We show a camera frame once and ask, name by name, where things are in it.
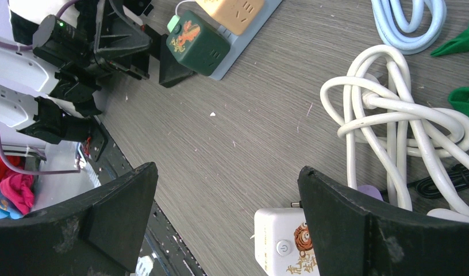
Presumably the light green small plug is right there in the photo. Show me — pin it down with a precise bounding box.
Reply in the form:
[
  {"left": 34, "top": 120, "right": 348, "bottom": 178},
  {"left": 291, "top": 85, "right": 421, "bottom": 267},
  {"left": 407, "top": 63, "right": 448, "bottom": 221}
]
[{"left": 167, "top": 14, "right": 182, "bottom": 34}]

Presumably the purple power strip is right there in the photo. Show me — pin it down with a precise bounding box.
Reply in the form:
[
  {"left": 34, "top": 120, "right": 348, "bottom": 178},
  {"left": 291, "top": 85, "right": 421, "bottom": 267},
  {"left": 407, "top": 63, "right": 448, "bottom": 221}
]
[{"left": 357, "top": 185, "right": 383, "bottom": 201}]

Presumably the green cloth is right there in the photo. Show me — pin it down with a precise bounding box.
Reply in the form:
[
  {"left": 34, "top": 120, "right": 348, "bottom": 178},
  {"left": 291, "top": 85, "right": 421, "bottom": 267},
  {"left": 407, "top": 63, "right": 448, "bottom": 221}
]
[{"left": 430, "top": 23, "right": 469, "bottom": 117}]

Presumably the orange cube adapter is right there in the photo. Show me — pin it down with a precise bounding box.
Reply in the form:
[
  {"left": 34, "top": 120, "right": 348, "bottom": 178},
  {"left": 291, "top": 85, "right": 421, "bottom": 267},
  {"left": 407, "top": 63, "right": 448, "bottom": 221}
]
[{"left": 196, "top": 0, "right": 265, "bottom": 25}]

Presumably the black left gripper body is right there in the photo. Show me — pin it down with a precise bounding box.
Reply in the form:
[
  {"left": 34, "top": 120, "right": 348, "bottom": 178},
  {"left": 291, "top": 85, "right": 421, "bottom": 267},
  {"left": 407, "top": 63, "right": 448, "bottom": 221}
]
[{"left": 93, "top": 1, "right": 195, "bottom": 88}]

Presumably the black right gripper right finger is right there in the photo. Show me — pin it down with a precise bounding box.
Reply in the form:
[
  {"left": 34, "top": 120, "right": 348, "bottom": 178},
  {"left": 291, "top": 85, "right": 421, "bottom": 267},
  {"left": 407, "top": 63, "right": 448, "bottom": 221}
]
[{"left": 298, "top": 166, "right": 469, "bottom": 275}]

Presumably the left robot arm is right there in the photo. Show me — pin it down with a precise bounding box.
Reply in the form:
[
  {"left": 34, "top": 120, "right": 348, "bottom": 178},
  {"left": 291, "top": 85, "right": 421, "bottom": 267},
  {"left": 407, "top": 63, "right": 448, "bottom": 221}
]
[{"left": 0, "top": 1, "right": 193, "bottom": 144}]

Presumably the dark green cube adapter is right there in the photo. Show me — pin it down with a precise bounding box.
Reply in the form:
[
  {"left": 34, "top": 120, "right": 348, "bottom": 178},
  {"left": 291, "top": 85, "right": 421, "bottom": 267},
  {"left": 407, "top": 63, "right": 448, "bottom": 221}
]
[{"left": 166, "top": 10, "right": 230, "bottom": 76}]

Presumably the light blue power strip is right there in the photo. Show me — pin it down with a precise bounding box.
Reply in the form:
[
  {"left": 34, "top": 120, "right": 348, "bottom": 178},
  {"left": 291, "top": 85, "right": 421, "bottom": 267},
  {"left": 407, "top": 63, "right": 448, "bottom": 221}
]
[{"left": 209, "top": 0, "right": 282, "bottom": 81}]

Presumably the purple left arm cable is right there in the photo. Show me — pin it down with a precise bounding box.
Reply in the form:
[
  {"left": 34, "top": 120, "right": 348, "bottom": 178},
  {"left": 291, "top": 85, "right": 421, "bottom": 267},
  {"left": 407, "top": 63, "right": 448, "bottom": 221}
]
[{"left": 0, "top": 0, "right": 83, "bottom": 177}]

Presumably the light blue coiled cable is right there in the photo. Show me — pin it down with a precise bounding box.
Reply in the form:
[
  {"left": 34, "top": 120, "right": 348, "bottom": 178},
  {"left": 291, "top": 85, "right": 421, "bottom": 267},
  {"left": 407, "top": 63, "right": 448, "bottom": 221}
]
[{"left": 371, "top": 0, "right": 448, "bottom": 56}]

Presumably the white cable bundle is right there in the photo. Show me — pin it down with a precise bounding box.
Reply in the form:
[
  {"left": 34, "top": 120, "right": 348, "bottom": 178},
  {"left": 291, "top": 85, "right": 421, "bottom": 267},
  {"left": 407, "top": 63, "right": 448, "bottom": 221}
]
[{"left": 320, "top": 44, "right": 469, "bottom": 224}]

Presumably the black thin cable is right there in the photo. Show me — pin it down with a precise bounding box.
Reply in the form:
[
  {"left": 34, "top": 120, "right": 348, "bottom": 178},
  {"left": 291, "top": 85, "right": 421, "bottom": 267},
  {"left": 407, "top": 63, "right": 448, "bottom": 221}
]
[{"left": 408, "top": 163, "right": 469, "bottom": 200}]

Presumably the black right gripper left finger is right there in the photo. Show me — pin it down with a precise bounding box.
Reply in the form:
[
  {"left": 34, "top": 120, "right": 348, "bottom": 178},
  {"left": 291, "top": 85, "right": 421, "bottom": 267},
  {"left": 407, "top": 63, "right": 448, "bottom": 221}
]
[{"left": 0, "top": 162, "right": 158, "bottom": 275}]

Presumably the white tiger cube socket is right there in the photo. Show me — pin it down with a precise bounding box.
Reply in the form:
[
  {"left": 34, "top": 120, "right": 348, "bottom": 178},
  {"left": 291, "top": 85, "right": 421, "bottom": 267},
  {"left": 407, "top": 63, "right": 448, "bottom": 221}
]
[{"left": 254, "top": 208, "right": 320, "bottom": 276}]

